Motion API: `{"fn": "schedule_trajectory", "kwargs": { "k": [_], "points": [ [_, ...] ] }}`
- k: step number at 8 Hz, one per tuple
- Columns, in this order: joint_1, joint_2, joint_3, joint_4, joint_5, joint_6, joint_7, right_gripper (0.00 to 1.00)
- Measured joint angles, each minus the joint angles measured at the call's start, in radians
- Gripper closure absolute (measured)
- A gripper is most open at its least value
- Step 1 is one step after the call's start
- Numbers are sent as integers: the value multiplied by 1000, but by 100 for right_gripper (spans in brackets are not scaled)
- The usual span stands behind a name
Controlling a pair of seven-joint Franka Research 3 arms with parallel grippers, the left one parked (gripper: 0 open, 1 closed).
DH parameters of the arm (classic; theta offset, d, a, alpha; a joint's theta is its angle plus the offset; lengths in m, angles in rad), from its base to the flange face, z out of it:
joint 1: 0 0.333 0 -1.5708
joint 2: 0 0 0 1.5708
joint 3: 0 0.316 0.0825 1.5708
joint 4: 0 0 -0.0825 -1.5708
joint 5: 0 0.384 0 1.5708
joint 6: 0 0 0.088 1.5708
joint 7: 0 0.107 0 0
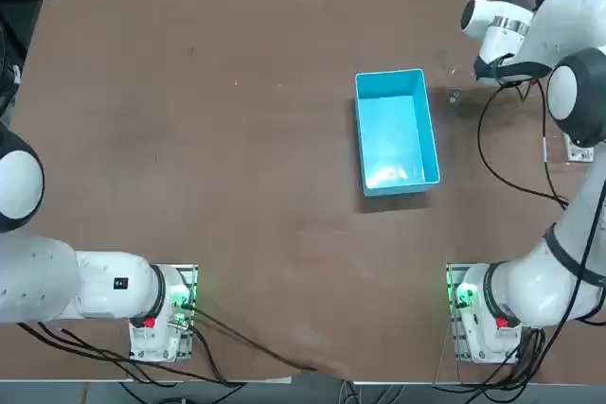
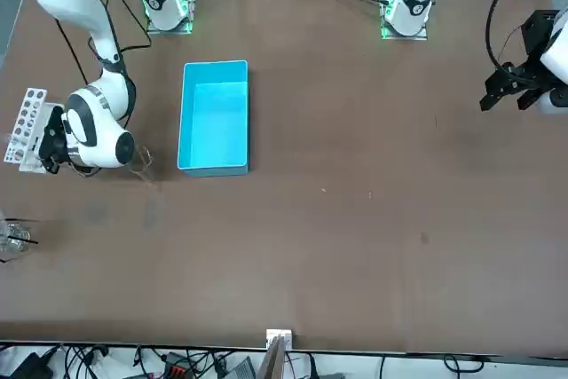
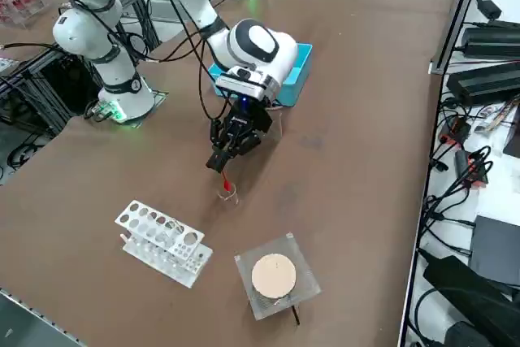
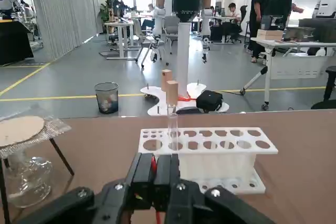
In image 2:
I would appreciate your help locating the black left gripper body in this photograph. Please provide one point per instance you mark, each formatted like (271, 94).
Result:
(534, 33)

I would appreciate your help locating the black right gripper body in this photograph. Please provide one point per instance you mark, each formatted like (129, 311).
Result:
(52, 139)

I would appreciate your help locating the white test tube rack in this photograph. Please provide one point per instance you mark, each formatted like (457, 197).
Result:
(26, 121)

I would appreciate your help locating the glass beaker under stand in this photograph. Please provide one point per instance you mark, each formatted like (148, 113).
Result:
(18, 239)

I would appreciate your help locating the blue plastic bin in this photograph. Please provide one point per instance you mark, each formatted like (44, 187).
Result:
(213, 130)

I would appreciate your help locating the black power strip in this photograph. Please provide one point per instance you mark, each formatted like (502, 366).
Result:
(179, 365)

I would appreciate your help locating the aluminium camera post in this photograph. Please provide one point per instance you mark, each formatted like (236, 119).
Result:
(273, 352)

